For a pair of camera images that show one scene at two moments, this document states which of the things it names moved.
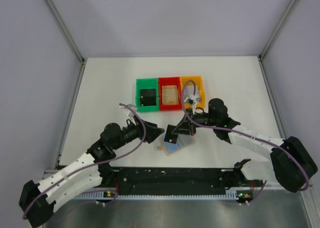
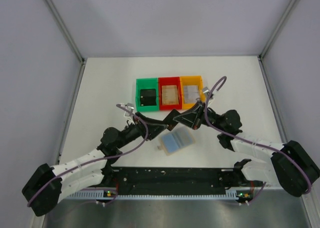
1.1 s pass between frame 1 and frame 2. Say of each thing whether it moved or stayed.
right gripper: moved
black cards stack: stayed
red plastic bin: stayed
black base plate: stayed
